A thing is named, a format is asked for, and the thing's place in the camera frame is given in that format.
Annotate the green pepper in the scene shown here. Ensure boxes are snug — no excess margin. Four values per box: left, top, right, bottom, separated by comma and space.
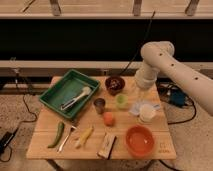
47, 122, 65, 148

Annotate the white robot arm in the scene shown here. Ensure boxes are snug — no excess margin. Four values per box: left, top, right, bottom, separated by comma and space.
135, 41, 213, 116

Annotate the green plastic tray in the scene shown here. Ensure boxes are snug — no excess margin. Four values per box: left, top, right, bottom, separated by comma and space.
40, 69, 100, 120

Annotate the white cup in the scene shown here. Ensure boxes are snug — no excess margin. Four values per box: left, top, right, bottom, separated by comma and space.
139, 104, 156, 122

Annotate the green plastic cup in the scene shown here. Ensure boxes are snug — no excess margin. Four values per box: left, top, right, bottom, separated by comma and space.
115, 93, 128, 109

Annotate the dark red bowl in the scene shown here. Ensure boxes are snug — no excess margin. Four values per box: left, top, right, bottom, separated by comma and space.
105, 76, 125, 96

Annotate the blue power box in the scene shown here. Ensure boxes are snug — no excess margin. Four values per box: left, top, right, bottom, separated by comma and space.
169, 91, 186, 107

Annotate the wooden table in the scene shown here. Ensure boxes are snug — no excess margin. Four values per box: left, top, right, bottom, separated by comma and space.
26, 76, 176, 160

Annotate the orange fruit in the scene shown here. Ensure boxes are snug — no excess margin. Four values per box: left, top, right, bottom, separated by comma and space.
103, 112, 115, 126

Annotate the metal cup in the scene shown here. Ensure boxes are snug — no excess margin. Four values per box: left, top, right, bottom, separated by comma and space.
94, 98, 106, 114

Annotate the orange plastic bowl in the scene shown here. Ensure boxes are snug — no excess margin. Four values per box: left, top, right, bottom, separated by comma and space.
125, 125, 155, 158

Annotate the wooden block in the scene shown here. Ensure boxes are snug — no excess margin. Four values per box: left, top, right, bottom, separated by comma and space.
97, 133, 116, 159

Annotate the black power adapter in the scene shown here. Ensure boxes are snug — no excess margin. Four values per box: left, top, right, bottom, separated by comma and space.
0, 132, 14, 151

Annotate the black cable right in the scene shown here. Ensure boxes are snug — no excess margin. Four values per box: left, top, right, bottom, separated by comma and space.
156, 82, 198, 126

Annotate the black hanging cable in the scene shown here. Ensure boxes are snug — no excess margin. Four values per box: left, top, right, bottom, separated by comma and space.
119, 10, 157, 77

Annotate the black cable left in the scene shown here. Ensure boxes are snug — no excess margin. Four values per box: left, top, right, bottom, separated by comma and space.
0, 68, 38, 163

